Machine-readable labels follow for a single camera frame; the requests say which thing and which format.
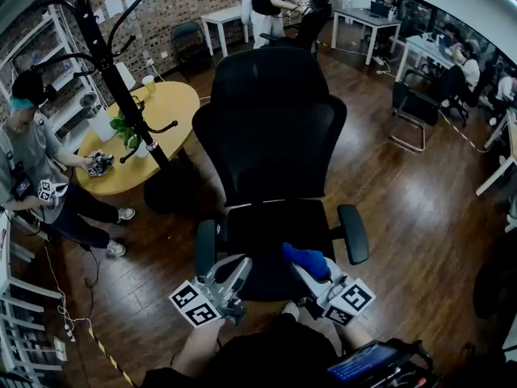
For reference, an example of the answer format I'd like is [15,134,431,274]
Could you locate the black folding chair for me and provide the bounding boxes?
[170,20,211,81]

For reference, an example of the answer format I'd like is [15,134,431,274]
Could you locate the person's black clothing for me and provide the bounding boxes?
[141,313,344,388]

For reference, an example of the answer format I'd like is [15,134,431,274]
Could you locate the round yellow wooden table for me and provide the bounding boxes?
[75,81,201,196]

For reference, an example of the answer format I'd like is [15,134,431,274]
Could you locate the black office chair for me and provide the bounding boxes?
[260,0,333,54]

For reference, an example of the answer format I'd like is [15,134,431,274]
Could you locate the green plant in white pot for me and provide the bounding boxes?
[109,111,149,159]

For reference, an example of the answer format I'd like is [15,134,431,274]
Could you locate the person's right forearm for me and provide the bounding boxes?
[333,321,376,353]

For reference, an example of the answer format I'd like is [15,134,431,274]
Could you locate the person's left forearm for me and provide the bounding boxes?
[171,319,227,379]

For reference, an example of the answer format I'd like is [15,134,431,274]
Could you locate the white metal shelf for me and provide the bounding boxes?
[0,4,106,145]

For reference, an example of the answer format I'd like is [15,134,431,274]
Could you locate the yellow black floor tape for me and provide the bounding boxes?
[87,325,137,387]
[438,109,488,154]

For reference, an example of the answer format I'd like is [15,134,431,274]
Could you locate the white cylinder appliance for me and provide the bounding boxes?
[79,91,118,143]

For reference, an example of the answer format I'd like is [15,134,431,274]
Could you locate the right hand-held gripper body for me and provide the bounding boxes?
[309,275,376,327]

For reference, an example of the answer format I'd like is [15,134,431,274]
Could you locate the grey hand-held gripper device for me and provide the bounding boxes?
[86,150,116,179]

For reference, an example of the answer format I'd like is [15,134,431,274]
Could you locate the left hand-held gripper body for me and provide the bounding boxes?
[168,276,247,330]

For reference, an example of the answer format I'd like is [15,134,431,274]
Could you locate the black coat rack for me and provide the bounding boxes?
[30,0,215,216]

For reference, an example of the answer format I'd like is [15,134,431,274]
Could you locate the black cantilever chair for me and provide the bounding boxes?
[389,69,449,153]

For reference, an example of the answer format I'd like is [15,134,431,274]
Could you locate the small white table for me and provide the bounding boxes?
[200,5,250,58]

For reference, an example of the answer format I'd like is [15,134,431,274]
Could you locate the blue cloth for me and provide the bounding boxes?
[281,242,330,280]

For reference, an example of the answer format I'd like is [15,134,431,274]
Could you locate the black chair armrest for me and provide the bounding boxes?
[337,204,371,265]
[195,219,219,276]

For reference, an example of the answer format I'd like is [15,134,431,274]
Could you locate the black mesh chair backrest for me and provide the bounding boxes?
[191,46,348,208]

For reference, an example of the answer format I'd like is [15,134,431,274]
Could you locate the chest device with blue screen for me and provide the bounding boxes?
[326,344,401,383]

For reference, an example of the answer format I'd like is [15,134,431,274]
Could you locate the black office chair seat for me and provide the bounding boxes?
[225,199,336,302]

